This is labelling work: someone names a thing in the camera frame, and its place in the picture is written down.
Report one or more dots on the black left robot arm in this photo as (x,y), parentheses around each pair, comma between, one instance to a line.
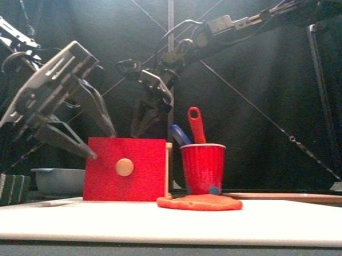
(13,37)

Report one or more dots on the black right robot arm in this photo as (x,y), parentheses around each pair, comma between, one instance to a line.
(221,25)

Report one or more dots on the grey blue bowl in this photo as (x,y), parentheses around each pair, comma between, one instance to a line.
(57,181)

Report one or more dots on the red drawer with wooden knob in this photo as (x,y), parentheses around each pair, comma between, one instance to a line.
(107,180)

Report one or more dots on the orange flat dough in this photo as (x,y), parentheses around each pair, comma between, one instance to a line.
(200,202)

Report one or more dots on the red plastic cup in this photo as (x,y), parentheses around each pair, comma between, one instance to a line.
(201,170)

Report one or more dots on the green striped sponge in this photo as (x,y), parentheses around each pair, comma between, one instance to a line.
(12,189)

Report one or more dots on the white cutting board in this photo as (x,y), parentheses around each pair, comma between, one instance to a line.
(133,223)

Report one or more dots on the wooden board strip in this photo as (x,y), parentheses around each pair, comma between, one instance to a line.
(288,197)

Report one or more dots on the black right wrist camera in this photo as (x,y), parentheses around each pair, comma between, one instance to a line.
(128,68)

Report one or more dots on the grey vertical frame pole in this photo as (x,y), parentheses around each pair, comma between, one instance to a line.
(171,20)

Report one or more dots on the black side frame pole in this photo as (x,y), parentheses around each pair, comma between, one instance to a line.
(320,83)

